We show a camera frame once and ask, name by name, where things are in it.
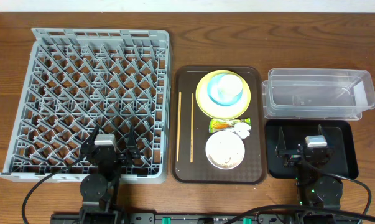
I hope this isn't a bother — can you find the light blue small plate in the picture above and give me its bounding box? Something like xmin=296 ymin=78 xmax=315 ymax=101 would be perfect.
xmin=207 ymin=73 xmax=243 ymax=106

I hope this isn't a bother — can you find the black waste tray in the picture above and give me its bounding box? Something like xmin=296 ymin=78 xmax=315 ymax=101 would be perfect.
xmin=265 ymin=119 xmax=359 ymax=179

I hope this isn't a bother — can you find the white bowl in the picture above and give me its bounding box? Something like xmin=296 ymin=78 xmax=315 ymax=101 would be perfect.
xmin=205 ymin=131 xmax=245 ymax=170

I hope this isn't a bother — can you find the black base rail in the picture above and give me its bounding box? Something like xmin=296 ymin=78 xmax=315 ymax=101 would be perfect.
xmin=50 ymin=213 xmax=359 ymax=224

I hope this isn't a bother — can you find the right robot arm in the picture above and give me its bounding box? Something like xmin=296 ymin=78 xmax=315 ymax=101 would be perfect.
xmin=275 ymin=126 xmax=343 ymax=210

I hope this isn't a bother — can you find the brown serving tray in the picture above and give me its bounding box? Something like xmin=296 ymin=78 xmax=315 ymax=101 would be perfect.
xmin=171 ymin=66 xmax=267 ymax=185

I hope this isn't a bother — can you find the yellow plate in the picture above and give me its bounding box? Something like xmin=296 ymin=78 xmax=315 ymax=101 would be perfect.
xmin=195 ymin=70 xmax=251 ymax=119

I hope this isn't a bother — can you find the clear plastic bin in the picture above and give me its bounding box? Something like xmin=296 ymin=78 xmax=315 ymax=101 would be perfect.
xmin=262 ymin=68 xmax=375 ymax=121

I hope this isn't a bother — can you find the grey plastic dish rack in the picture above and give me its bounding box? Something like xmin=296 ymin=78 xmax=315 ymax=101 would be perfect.
xmin=0 ymin=28 xmax=172 ymax=184

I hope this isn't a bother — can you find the green orange snack wrapper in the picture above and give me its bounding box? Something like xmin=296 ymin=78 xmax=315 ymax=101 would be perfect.
xmin=208 ymin=118 xmax=251 ymax=134

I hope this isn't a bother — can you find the white tissue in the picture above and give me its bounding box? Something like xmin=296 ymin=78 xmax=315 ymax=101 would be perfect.
xmin=234 ymin=122 xmax=251 ymax=139

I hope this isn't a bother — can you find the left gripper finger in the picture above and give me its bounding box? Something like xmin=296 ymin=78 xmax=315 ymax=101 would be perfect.
xmin=126 ymin=126 xmax=141 ymax=159
xmin=85 ymin=126 xmax=100 ymax=146

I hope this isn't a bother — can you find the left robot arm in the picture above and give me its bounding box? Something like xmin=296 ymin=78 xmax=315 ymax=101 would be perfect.
xmin=77 ymin=126 xmax=140 ymax=223

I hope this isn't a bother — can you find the white cup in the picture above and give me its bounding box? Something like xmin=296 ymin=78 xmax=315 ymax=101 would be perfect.
xmin=218 ymin=74 xmax=243 ymax=97

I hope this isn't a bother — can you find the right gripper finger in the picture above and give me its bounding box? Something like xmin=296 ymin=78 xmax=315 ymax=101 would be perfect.
xmin=277 ymin=127 xmax=286 ymax=150
xmin=317 ymin=124 xmax=330 ymax=145

